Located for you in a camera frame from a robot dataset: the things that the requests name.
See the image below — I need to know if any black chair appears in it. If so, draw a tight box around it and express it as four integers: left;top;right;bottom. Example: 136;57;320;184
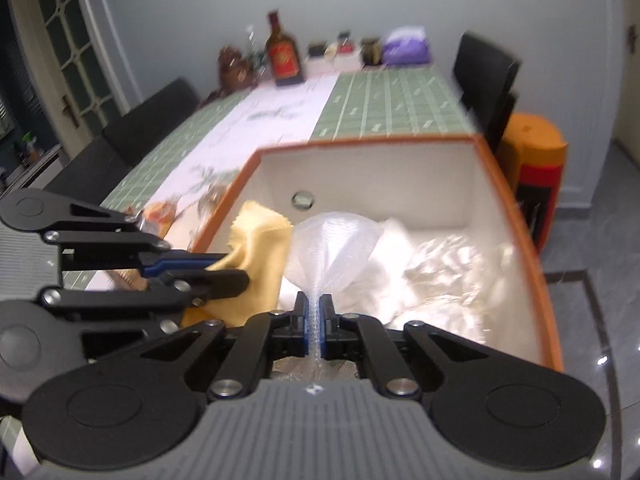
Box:
452;31;524;157
42;137;132;207
102;77;202;167

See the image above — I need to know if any yellow cloth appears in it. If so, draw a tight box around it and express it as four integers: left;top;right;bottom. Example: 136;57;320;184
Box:
181;201;295;329

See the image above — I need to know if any orange plastic bin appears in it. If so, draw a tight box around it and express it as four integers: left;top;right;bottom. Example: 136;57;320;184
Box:
497;112;570;257

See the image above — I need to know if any dark glass jar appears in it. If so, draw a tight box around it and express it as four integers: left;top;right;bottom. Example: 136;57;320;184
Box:
360;37;382;66

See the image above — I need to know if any white low box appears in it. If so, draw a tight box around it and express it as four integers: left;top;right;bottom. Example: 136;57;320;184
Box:
304;52;364;74

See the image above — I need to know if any glass panel door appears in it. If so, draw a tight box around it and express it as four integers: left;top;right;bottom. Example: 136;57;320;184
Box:
5;0;142;134

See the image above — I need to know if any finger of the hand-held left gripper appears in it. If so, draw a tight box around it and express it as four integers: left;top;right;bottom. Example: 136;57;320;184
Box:
44;194;222;277
40;268;251;347

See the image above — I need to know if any purple tissue pack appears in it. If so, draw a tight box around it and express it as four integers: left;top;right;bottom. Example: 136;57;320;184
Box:
382;25;432;66

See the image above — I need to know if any amber liquor bottle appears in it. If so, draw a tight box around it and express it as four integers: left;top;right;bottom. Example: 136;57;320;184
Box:
264;10;307;87

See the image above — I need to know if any purple rose foil bouquet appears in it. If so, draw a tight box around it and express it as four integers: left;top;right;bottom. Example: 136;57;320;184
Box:
385;234;517;347

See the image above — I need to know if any brown bear flask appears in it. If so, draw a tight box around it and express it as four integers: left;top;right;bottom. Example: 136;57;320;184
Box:
215;46;259;96

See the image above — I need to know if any clear plastic water bottle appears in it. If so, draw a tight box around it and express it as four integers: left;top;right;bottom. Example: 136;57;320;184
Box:
244;25;269;80

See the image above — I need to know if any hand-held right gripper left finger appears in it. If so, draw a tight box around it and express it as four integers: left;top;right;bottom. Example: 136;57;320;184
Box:
100;291;310;401

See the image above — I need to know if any white mesh bag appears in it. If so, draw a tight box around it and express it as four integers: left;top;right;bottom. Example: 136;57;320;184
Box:
272;212;387;387

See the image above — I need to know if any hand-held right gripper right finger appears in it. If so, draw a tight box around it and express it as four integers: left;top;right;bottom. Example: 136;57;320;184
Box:
319;293;502;400

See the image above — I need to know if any orange cardboard box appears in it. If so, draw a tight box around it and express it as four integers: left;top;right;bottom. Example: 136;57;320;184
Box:
190;136;565;372

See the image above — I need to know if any white printed table runner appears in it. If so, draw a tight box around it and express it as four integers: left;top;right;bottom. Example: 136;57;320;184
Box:
114;72;342;257

